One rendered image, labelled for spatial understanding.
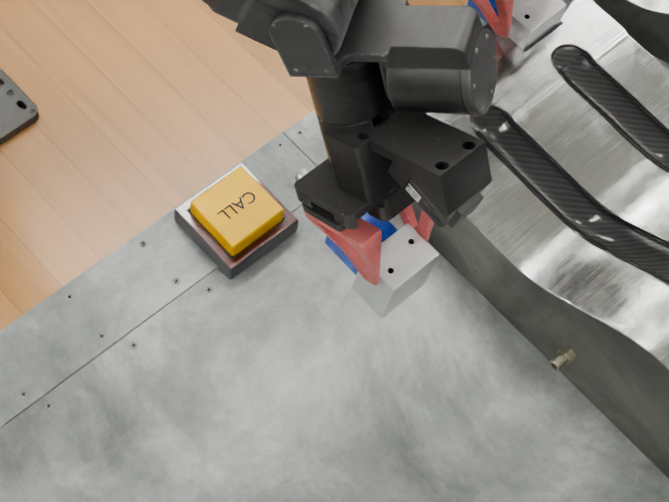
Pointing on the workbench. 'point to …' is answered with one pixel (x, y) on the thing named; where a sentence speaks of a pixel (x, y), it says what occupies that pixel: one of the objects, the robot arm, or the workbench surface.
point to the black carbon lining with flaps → (572, 191)
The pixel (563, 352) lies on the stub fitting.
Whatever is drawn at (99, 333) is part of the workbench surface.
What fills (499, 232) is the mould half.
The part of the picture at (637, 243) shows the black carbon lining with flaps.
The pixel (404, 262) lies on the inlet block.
